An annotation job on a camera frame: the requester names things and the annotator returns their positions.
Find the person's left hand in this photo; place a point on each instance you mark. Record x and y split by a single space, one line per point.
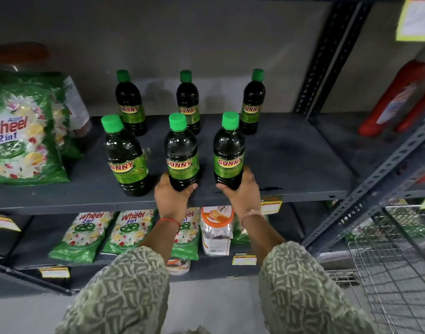
170 203

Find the person's right hand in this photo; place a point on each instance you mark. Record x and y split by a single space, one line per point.
245 198

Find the person's right thumb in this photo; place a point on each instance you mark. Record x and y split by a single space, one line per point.
223 188

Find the person's left thumb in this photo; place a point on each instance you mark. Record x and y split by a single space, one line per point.
191 189

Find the green-capped dark cleaner bottle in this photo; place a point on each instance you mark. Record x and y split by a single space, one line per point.
229 156
182 159

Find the person's right forearm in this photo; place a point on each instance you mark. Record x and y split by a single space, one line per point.
261 236

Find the person's left forearm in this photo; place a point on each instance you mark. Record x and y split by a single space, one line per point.
162 238

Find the clear jar orange-white lid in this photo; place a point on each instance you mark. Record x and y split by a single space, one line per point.
216 229

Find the small green detergent packet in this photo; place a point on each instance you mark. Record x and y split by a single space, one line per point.
240 234
186 239
82 236
127 231

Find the group of dark bottles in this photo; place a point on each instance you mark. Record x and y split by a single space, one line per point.
126 159

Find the grey metal shelf rack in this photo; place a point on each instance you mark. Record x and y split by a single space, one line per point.
376 184
296 159

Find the small white-lidded jar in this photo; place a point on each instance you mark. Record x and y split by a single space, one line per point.
177 266

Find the patterned green-white sleeve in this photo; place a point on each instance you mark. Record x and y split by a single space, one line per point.
122 295
303 292

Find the large green detergent packet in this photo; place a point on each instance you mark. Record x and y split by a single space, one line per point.
64 128
23 135

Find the large clear jar brown lid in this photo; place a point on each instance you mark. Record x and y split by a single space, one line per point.
77 104

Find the red plastic bottle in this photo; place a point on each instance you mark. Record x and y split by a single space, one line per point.
416 114
395 97

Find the yellow-edged hanging sign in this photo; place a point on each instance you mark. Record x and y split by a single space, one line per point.
419 17

